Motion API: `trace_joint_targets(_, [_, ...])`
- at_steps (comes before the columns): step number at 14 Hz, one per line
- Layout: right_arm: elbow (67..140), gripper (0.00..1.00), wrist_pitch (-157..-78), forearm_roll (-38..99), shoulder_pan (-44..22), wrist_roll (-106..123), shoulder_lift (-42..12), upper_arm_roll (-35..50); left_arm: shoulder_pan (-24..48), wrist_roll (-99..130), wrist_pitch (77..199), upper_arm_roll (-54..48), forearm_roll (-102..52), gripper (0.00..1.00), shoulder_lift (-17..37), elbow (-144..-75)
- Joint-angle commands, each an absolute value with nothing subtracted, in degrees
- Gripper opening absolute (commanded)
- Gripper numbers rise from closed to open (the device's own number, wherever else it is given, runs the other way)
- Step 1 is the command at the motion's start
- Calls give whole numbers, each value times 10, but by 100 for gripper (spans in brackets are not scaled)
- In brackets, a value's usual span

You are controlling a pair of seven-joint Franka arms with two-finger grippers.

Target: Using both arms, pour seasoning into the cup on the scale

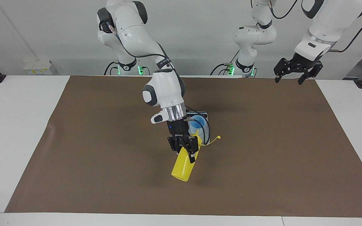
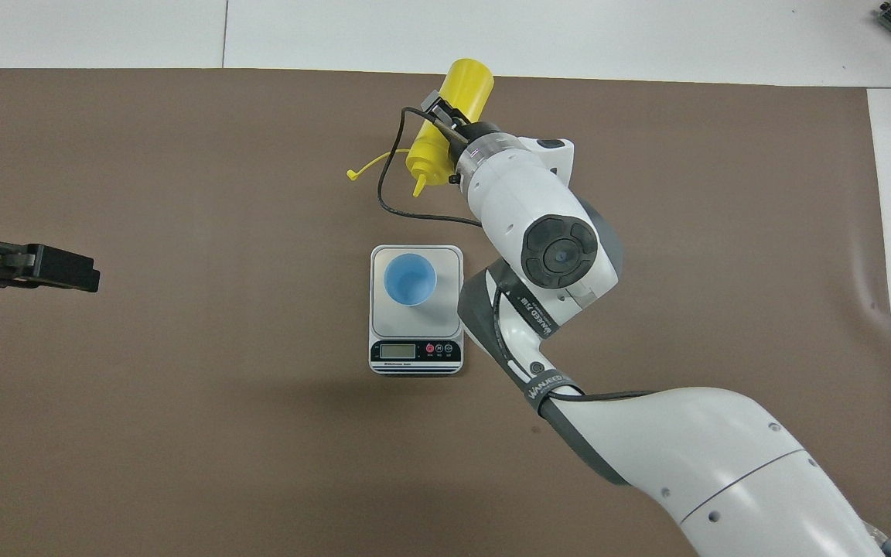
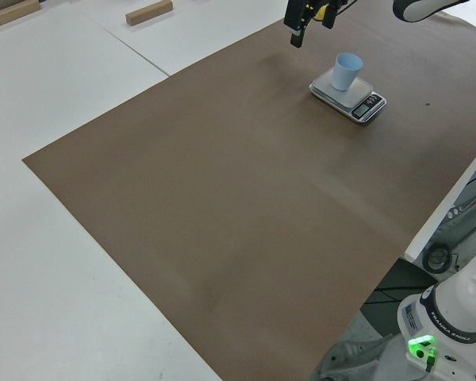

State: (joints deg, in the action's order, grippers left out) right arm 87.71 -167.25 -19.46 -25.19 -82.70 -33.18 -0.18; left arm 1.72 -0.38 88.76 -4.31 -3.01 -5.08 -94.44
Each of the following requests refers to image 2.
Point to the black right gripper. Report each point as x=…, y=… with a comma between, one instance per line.
x=480, y=129

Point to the yellow squeeze seasoning bottle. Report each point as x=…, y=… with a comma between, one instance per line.
x=465, y=85

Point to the light blue plastic cup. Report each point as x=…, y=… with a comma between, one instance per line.
x=411, y=282

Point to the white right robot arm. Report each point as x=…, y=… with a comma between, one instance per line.
x=724, y=464

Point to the silver digital kitchen scale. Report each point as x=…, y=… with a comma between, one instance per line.
x=403, y=321

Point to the brown table mat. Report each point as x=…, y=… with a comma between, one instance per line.
x=182, y=425

